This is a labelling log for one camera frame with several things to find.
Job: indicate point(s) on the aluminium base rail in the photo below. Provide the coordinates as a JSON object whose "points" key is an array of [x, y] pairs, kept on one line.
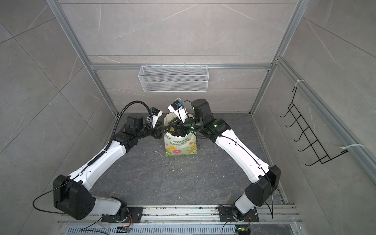
{"points": [[188, 220]]}

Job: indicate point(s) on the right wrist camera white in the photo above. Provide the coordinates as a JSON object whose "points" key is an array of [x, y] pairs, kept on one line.
{"points": [[177, 108]]}

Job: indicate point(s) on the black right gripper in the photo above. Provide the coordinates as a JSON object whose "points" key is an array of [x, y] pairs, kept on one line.
{"points": [[179, 128]]}

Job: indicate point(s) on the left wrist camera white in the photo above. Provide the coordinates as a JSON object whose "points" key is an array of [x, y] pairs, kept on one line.
{"points": [[155, 114]]}

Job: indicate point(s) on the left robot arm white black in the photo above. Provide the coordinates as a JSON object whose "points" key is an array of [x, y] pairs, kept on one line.
{"points": [[72, 193]]}

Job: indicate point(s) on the white floral paper bag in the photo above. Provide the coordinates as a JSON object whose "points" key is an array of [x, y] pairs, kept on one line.
{"points": [[177, 146]]}

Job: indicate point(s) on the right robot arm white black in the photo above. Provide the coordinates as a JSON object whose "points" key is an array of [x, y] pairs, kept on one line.
{"points": [[264, 178]]}

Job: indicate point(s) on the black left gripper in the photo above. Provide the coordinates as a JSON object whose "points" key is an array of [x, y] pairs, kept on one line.
{"points": [[157, 134]]}

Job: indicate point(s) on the white wire mesh basket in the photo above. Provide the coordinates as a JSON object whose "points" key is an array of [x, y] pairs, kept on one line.
{"points": [[163, 78]]}

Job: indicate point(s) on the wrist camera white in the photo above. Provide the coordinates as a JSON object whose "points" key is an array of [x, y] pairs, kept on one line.
{"points": [[177, 108], [155, 114]]}

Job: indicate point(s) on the black wire hook rack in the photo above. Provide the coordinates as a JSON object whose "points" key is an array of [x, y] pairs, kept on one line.
{"points": [[313, 143]]}

